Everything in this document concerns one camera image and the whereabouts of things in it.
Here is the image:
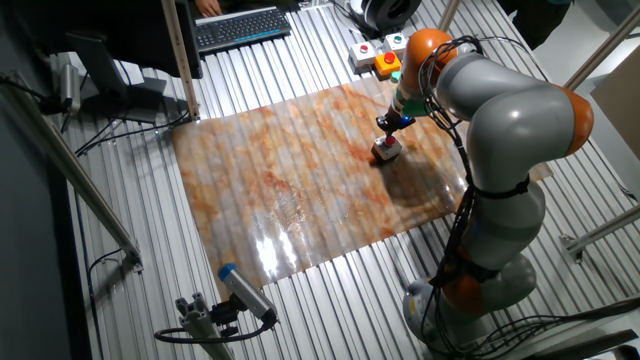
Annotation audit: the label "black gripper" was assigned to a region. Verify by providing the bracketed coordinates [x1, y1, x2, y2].
[375, 109, 417, 139]

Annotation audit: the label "grey box red mushroom button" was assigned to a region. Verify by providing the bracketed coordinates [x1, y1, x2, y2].
[371, 134, 403, 164]

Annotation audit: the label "orange box red button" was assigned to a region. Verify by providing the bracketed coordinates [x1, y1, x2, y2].
[373, 50, 403, 79]

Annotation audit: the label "grey box small red button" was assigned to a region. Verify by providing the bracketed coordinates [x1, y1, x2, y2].
[348, 42, 378, 75]

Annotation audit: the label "grey box green button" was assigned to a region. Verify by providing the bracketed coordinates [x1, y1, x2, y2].
[382, 32, 409, 56]

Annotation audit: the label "person's bare hand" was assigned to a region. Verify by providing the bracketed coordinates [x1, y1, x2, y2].
[194, 0, 224, 19]

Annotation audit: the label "black cylindrical device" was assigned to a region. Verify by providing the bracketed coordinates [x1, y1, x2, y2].
[347, 0, 424, 35]

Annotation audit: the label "orange marble pattern mat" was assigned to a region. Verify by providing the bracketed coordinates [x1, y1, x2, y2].
[172, 79, 555, 291]

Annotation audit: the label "person in dark clothes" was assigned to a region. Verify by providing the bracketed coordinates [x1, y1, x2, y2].
[496, 0, 575, 51]

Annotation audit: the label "black computer keyboard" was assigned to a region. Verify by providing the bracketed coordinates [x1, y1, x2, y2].
[194, 5, 293, 55]

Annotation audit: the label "brown cardboard panel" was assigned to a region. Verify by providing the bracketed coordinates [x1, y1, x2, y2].
[590, 58, 640, 162]

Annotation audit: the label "black computer monitor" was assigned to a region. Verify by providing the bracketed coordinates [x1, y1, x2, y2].
[29, 0, 204, 124]

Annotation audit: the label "dark metal beam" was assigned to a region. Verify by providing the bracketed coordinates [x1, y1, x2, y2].
[523, 328, 640, 360]

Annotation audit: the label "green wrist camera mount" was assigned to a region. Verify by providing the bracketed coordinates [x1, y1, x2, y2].
[390, 70, 432, 118]

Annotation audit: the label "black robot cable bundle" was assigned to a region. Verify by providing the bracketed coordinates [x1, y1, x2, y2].
[418, 34, 497, 357]

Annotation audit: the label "aluminium frame post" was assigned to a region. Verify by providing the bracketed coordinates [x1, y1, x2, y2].
[562, 4, 640, 95]
[437, 0, 462, 32]

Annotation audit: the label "silver camera blue cap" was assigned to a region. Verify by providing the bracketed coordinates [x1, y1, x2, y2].
[218, 263, 279, 326]

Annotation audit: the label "beige frame post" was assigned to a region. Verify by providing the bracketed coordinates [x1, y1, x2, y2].
[160, 0, 202, 123]

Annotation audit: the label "black monitor cable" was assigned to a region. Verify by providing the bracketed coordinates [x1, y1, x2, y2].
[74, 110, 192, 157]

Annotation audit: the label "aluminium frame bar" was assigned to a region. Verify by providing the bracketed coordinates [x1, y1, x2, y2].
[0, 74, 145, 274]
[559, 204, 640, 264]

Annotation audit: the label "black camera bracket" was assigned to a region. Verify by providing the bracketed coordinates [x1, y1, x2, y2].
[209, 294, 242, 337]

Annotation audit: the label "aluminium profile camera mount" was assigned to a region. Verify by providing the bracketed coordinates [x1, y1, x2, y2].
[174, 292, 235, 360]

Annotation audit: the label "black camera cable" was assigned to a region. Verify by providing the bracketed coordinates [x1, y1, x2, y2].
[153, 319, 277, 345]

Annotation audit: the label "black floor cables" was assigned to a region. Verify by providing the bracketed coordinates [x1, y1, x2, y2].
[464, 294, 640, 359]

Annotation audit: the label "silver cylindrical camera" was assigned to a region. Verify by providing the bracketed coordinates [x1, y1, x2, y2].
[59, 63, 83, 114]

